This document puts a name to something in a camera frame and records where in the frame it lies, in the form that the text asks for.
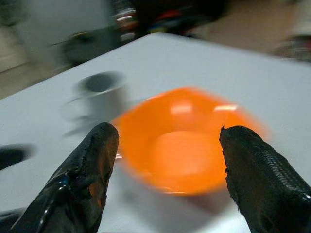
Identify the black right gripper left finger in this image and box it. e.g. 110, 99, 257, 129
9, 122, 120, 233

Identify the black object at table edge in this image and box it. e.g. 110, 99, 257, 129
0, 143, 35, 170

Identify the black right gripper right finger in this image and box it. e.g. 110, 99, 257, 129
219, 125, 311, 233

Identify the white ceramic mug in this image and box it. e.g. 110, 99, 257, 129
62, 71, 129, 136

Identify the orange plastic bowl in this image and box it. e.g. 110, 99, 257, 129
113, 86, 270, 196

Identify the dark cluttered shelf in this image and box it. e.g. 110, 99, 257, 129
114, 0, 231, 42

